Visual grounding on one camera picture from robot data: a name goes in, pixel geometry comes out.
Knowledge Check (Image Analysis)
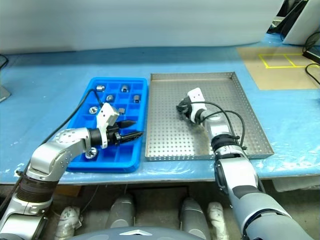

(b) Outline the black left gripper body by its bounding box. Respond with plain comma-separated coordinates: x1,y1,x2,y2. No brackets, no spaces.
106,124,124,146

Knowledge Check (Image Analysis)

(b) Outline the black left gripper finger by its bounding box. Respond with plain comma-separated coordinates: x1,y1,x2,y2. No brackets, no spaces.
119,131,145,144
116,119,138,129

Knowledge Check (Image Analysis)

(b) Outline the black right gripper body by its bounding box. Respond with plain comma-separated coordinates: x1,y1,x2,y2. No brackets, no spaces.
181,97,194,119

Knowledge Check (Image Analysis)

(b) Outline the blue compartment tray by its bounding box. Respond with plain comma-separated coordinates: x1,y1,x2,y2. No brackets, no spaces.
65,76,150,174

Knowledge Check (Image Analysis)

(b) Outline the perforated metal tray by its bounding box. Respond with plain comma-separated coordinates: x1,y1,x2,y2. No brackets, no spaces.
144,71,275,162

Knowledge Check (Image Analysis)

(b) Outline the brown cardboard piece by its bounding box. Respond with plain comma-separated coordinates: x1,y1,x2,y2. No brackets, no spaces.
53,186,82,198

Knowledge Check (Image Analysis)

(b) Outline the grey rounded robot leg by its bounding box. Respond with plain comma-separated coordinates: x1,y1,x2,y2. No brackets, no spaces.
107,194,136,229
180,197,208,233

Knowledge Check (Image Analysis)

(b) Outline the white crumpled floor object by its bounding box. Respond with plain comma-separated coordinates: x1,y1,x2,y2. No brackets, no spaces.
54,206,82,238
207,201,228,237

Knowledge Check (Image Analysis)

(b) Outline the brown table mat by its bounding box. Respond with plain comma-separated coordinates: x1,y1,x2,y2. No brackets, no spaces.
236,46,320,91

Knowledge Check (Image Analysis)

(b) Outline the grey robot torso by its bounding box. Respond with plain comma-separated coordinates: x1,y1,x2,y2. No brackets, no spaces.
72,226,208,240

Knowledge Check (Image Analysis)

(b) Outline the clear plastic bin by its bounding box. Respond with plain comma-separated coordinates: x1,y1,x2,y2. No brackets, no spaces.
271,174,320,193

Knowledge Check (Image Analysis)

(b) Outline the black flat device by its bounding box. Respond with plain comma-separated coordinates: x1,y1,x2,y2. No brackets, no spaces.
302,47,320,63

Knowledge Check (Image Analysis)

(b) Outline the white slanted board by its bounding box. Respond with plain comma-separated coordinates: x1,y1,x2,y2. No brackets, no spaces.
282,0,320,45

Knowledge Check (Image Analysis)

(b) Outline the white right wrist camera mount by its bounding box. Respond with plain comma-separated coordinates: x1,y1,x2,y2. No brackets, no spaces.
186,86,208,123

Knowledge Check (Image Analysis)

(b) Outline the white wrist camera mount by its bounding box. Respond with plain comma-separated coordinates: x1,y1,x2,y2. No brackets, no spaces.
186,86,208,123
96,102,120,149

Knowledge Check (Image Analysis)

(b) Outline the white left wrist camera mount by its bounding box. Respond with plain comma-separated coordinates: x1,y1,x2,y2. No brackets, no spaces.
96,102,120,149

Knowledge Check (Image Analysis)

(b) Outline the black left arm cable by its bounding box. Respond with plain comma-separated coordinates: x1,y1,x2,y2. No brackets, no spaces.
0,88,105,213

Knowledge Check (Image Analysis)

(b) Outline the grey metal base plate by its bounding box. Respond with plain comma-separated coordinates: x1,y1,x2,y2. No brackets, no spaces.
0,79,12,102

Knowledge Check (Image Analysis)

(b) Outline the thin black curved cable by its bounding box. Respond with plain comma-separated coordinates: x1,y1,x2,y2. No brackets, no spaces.
304,62,320,82

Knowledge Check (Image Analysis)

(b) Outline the thin black looped cable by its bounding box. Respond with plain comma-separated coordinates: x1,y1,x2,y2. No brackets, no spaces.
302,32,320,54

